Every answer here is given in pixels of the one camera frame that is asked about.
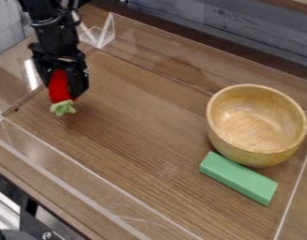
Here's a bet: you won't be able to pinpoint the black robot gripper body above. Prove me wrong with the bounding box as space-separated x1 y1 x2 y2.
27 42 88 74

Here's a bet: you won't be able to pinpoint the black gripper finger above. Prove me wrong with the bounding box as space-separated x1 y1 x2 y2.
66 64 89 98
36 65 53 86

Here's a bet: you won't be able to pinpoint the red plush strawberry toy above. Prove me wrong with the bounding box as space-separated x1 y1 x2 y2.
48 69 76 116

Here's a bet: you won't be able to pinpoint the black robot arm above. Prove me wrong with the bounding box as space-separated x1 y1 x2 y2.
17 0 89 98

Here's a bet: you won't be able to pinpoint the clear acrylic tray walls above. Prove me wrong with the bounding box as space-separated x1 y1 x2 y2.
0 11 307 240

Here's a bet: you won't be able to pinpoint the light wooden bowl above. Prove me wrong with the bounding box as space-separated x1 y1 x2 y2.
205 84 307 168

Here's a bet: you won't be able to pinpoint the green rectangular block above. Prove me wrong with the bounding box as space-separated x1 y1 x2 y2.
198 152 277 206

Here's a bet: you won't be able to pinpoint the clear acrylic corner bracket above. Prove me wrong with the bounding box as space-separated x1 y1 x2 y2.
78 13 114 49

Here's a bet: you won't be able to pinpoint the black metal table frame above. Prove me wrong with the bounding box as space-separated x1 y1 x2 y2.
18 197 82 240

